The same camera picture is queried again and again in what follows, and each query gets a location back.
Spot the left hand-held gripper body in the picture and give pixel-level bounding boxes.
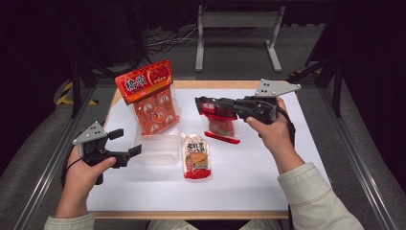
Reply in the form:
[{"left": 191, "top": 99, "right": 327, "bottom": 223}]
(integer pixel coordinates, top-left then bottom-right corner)
[{"left": 72, "top": 121, "right": 132, "bottom": 186}]

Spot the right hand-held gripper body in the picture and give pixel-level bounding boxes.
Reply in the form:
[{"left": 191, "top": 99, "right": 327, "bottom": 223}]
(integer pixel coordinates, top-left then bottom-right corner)
[{"left": 234, "top": 79, "right": 302, "bottom": 126}]

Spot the red and black snack packet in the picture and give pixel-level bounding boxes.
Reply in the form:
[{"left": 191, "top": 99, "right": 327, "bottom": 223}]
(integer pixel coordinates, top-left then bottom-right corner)
[{"left": 194, "top": 96, "right": 241, "bottom": 145}]

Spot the clear plastic container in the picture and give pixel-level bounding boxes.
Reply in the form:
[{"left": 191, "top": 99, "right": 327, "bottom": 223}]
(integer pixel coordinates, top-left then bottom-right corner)
[{"left": 132, "top": 95, "right": 183, "bottom": 167}]

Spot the large orange snack packet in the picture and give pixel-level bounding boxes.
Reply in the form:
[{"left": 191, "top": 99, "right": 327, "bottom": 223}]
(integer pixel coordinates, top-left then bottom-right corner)
[{"left": 114, "top": 59, "right": 180, "bottom": 136}]

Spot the person's right hand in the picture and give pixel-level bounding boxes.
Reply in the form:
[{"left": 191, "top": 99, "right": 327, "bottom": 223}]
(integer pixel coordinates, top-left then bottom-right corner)
[{"left": 245, "top": 96, "right": 297, "bottom": 158}]

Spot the person's left hand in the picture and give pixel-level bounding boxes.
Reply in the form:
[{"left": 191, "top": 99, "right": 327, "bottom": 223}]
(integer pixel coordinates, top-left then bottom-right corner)
[{"left": 55, "top": 147, "right": 118, "bottom": 219}]

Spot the beige and red snack pouch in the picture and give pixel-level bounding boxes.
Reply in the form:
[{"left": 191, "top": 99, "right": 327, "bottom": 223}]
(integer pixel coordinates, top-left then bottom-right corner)
[{"left": 181, "top": 133, "right": 213, "bottom": 180}]

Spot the black tripod stand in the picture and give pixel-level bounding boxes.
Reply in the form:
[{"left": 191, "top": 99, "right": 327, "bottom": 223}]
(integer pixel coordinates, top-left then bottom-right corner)
[
  {"left": 286, "top": 57, "right": 345, "bottom": 118},
  {"left": 68, "top": 6, "right": 151, "bottom": 119}
]

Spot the white table mat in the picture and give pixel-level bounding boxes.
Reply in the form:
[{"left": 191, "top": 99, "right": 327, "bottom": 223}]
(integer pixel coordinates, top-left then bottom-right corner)
[{"left": 86, "top": 88, "right": 331, "bottom": 213}]

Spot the right hand-held gripper cable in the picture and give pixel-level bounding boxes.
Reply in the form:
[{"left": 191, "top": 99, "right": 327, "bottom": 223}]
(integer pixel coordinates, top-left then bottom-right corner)
[{"left": 275, "top": 105, "right": 297, "bottom": 149}]

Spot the hand-held gripper cable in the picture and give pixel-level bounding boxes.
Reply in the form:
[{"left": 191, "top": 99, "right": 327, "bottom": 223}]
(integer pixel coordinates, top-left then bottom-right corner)
[
  {"left": 60, "top": 155, "right": 83, "bottom": 190},
  {"left": 275, "top": 105, "right": 297, "bottom": 149}
]

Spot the left hand-held gripper cable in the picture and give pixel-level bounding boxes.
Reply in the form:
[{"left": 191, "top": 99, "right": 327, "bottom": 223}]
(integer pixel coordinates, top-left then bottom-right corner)
[{"left": 60, "top": 155, "right": 83, "bottom": 190}]

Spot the aluminium rail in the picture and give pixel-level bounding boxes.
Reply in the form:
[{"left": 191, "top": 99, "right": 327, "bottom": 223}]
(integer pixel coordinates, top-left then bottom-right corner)
[
  {"left": 319, "top": 85, "right": 399, "bottom": 230},
  {"left": 12, "top": 85, "right": 98, "bottom": 230}
]

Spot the white metal stand frame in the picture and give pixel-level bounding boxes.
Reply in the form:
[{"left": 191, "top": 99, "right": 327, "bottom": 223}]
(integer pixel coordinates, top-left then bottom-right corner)
[{"left": 194, "top": 4, "right": 286, "bottom": 73}]

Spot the bundle of floor cables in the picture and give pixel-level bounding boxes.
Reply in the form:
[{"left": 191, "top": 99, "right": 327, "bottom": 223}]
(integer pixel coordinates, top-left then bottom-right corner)
[{"left": 145, "top": 27, "right": 199, "bottom": 56}]

